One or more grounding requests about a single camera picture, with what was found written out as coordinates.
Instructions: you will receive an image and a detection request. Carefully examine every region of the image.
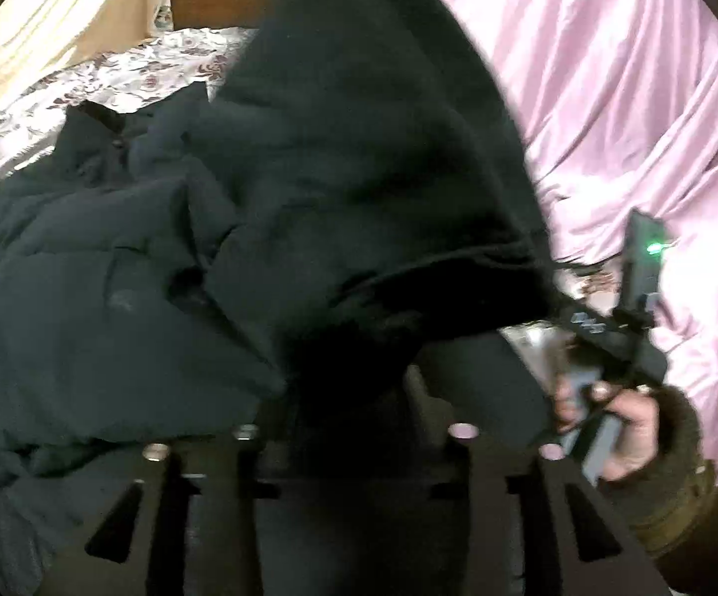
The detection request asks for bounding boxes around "pink curtain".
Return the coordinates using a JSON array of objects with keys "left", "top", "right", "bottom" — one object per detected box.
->
[{"left": 427, "top": 0, "right": 718, "bottom": 498}]

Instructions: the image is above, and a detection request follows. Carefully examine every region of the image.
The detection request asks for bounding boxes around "black padded jacket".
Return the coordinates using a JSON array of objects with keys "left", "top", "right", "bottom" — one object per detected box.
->
[{"left": 0, "top": 0, "right": 561, "bottom": 596}]

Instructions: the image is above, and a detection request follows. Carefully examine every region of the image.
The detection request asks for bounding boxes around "person's right forearm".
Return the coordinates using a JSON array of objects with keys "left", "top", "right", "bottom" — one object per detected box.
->
[{"left": 607, "top": 385, "right": 718, "bottom": 580}]

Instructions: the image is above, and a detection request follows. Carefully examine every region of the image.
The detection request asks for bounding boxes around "person's right hand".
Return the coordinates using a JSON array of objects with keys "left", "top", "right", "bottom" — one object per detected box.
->
[{"left": 551, "top": 378, "right": 667, "bottom": 485}]

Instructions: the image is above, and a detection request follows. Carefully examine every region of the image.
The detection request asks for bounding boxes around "yellow hanging cloth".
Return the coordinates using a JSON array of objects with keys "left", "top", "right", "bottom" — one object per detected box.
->
[{"left": 0, "top": 0, "right": 178, "bottom": 131}]

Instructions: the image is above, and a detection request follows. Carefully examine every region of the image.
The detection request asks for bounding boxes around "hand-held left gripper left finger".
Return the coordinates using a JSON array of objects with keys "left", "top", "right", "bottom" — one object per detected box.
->
[{"left": 36, "top": 423, "right": 268, "bottom": 596}]

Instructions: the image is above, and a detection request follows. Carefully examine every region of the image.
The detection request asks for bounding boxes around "floral satin bedspread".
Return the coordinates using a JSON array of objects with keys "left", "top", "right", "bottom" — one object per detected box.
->
[{"left": 0, "top": 26, "right": 261, "bottom": 207}]

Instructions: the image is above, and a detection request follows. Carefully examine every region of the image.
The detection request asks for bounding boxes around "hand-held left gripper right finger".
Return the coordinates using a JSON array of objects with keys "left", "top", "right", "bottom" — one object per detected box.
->
[{"left": 444, "top": 422, "right": 671, "bottom": 596}]

